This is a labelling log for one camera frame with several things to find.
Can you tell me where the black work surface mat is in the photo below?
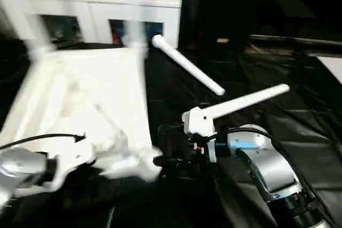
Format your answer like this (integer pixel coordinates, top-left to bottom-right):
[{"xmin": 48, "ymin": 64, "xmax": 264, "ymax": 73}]
[{"xmin": 0, "ymin": 33, "xmax": 342, "ymax": 228}]

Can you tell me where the dark black cabinet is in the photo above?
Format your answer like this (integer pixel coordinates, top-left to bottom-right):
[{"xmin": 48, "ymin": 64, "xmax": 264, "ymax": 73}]
[{"xmin": 179, "ymin": 0, "xmax": 342, "ymax": 44}]

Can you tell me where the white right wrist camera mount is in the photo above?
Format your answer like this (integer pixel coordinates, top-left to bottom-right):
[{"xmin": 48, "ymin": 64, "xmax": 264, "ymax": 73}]
[{"xmin": 182, "ymin": 106, "xmax": 219, "ymax": 163}]

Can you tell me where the white plastic table top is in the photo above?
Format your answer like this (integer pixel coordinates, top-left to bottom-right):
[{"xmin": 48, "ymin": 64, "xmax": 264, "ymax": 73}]
[{"xmin": 0, "ymin": 46, "xmax": 164, "ymax": 182}]

